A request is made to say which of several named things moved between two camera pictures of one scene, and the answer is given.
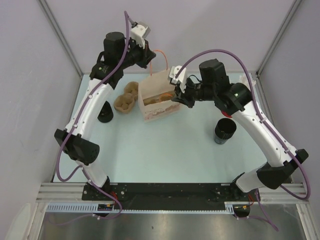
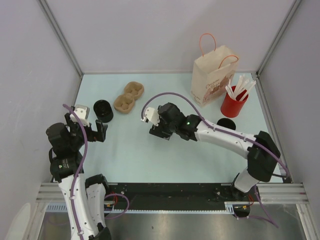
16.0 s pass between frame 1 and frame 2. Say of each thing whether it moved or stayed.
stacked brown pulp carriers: stayed
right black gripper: moved
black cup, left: stayed
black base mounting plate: stayed
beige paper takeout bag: moved
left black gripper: moved
